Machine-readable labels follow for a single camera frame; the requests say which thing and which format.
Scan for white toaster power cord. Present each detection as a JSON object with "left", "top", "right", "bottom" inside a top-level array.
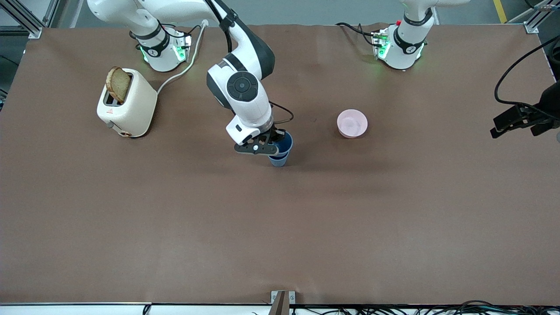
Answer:
[{"left": 156, "top": 19, "right": 210, "bottom": 95}]

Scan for black cable at left arm base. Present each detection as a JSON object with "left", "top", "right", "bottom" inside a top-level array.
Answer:
[{"left": 336, "top": 21, "right": 378, "bottom": 48}]

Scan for blue ribbed plastic cup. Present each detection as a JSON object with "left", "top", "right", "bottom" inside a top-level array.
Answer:
[
  {"left": 269, "top": 131, "right": 294, "bottom": 159},
  {"left": 268, "top": 151, "right": 290, "bottom": 168}
]

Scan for pink round bowl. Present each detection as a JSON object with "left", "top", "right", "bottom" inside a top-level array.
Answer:
[{"left": 336, "top": 109, "right": 368, "bottom": 139}]

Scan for aluminium frame profile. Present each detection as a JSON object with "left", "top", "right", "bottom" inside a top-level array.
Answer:
[
  {"left": 0, "top": 0, "right": 44, "bottom": 40},
  {"left": 507, "top": 0, "right": 560, "bottom": 35}
]

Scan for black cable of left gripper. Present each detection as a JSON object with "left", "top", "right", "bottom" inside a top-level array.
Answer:
[{"left": 493, "top": 34, "right": 560, "bottom": 121}]

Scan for cream white toaster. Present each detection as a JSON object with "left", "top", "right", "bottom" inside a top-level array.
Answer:
[{"left": 96, "top": 68, "right": 158, "bottom": 138}]

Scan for brown bread slice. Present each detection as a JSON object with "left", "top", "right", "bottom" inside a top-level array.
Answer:
[{"left": 106, "top": 66, "right": 132, "bottom": 104}]

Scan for metal table edge bracket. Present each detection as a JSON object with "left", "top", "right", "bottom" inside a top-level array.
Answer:
[{"left": 271, "top": 290, "right": 296, "bottom": 315}]

